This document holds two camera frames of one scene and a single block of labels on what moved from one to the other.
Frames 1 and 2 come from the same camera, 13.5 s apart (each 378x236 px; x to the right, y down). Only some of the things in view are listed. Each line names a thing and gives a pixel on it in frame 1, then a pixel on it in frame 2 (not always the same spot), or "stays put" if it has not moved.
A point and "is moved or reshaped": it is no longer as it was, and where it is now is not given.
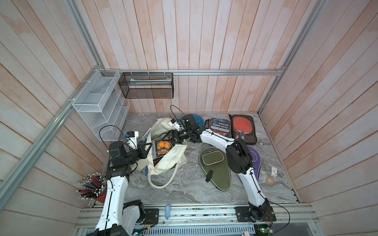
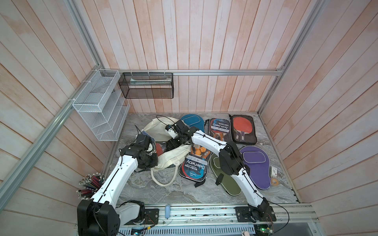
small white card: [274, 171] stays put
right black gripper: [175, 134] stays put
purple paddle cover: [256, 159] is moved or reshaped
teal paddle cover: [199, 120] stays put
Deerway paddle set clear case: [220, 126] stays put
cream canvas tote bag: [157, 186] → [156, 128]
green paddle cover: [214, 162] is moved or reshaped
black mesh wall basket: [147, 85] stays put
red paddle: [243, 127] stays put
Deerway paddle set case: [160, 148] → [195, 166]
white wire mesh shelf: [99, 103] stays put
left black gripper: [143, 152] → [154, 163]
